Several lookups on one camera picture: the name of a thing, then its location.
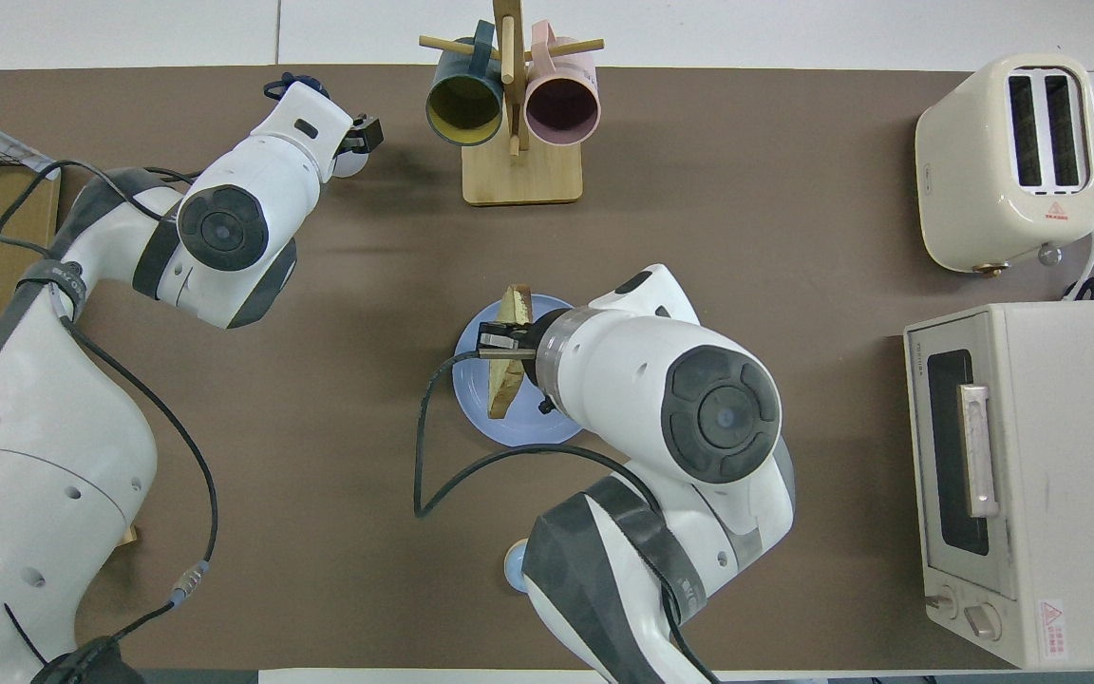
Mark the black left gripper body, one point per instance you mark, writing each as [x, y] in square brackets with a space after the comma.
[348, 142]

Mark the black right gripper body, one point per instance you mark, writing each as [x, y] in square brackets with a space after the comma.
[526, 340]

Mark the toast bread slice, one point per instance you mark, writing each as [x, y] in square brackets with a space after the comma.
[507, 385]

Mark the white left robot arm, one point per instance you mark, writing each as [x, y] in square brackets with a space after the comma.
[44, 494]

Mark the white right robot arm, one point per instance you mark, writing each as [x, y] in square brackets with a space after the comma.
[661, 408]

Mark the blue round plate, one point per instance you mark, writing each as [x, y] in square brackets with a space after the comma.
[471, 399]

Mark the wooden plate rack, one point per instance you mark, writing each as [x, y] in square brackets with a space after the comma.
[129, 535]

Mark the teal mug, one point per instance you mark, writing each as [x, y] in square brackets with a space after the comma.
[463, 109]

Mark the brown table mat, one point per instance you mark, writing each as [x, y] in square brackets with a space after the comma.
[367, 285]

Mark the wooden mug tree stand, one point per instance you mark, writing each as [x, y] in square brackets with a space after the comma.
[520, 176]

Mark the pink mug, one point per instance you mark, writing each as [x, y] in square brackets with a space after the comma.
[561, 109]

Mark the small blue call bell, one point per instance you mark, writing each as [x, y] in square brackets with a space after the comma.
[514, 565]

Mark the cream two-slot toaster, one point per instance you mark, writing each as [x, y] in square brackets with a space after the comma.
[993, 180]

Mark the white toaster oven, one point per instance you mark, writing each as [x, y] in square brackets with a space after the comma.
[1069, 475]

